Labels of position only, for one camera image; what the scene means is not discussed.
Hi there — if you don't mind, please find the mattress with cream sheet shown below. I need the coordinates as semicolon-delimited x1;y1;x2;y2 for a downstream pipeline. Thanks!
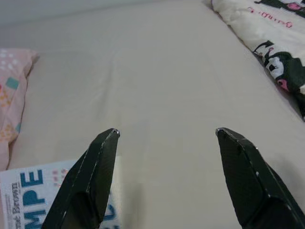
8;2;305;229

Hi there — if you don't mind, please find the cream cartoon print blanket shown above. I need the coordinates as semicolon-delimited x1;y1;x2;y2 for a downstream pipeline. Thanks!
211;0;305;124

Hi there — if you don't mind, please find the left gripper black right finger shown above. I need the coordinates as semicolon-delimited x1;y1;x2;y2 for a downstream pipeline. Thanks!
215;127;305;229

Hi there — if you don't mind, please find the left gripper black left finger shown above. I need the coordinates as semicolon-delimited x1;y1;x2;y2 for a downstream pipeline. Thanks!
41;128;120;229

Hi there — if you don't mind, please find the pink pillow with orange patches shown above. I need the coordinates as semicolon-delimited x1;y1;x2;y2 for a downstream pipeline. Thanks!
0;47;39;171

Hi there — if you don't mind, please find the white book with blue letters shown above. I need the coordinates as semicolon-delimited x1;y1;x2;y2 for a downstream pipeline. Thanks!
0;159;125;229

